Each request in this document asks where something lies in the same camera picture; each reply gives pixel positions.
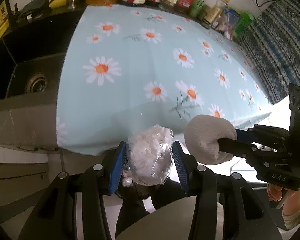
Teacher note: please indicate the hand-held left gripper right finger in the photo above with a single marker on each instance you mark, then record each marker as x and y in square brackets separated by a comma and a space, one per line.
[181, 170]

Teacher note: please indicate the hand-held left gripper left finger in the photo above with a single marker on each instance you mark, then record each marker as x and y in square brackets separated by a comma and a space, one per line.
[116, 170]

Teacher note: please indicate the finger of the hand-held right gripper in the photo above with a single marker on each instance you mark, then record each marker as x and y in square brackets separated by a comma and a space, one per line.
[240, 147]
[243, 134]

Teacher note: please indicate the clear bag of white tissue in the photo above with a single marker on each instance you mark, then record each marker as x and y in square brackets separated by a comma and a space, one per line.
[147, 155]

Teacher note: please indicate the white sock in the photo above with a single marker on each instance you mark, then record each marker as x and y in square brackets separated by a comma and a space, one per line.
[202, 137]

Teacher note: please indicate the person's right forearm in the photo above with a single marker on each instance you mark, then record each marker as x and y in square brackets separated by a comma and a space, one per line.
[295, 220]

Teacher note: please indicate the person's right hand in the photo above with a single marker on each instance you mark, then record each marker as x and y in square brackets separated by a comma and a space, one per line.
[273, 193]

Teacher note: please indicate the blue patterned cloth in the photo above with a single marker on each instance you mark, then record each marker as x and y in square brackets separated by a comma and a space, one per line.
[277, 55]

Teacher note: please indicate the daisy print blue tablecloth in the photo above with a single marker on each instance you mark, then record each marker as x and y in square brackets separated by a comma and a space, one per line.
[140, 62]

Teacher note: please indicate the green packet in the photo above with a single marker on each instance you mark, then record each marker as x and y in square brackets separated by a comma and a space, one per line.
[245, 22]

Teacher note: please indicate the clear plastic bag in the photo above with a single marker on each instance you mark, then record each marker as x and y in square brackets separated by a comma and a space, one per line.
[231, 22]

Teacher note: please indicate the metal sink drain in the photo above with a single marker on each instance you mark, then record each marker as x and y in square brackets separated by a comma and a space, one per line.
[36, 83]

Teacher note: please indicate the small bottle tan label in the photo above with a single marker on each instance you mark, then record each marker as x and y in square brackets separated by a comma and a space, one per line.
[212, 13]

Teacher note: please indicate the small cork top glass bottle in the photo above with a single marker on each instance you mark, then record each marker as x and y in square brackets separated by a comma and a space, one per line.
[225, 5]

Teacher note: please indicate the green label bottle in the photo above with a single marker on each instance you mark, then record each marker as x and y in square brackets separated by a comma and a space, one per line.
[197, 7]

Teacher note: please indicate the black sink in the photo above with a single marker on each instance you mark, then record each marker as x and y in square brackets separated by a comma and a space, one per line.
[27, 55]

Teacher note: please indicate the metal soap dispenser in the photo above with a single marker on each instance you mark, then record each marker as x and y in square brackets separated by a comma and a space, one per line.
[71, 2]

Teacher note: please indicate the yellow sponge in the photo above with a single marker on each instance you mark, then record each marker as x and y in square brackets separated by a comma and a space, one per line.
[60, 2]

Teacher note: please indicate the black faucet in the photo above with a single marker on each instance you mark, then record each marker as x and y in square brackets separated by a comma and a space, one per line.
[8, 7]

